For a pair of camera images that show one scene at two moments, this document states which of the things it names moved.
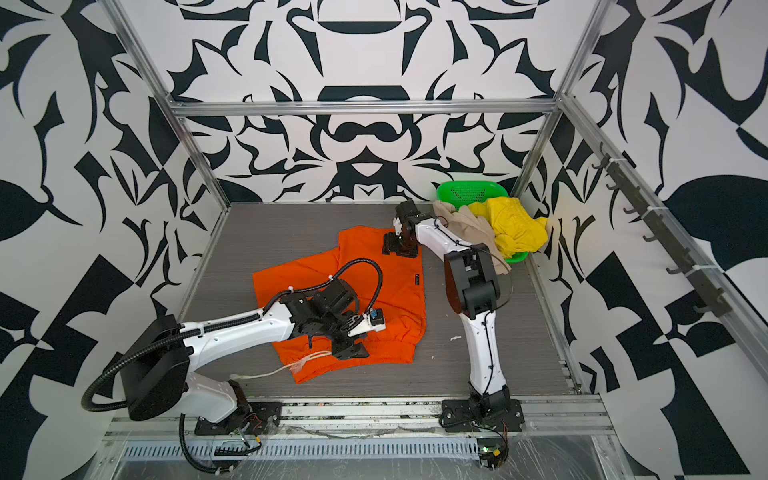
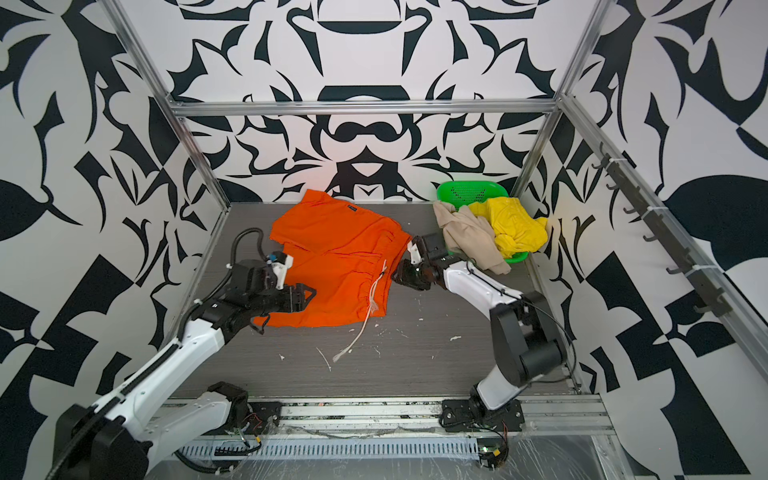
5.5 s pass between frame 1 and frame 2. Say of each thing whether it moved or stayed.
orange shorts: moved
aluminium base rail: stayed
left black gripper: moved
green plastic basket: stayed
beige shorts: stayed
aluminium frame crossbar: stayed
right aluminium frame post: stayed
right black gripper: moved
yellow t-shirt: stayed
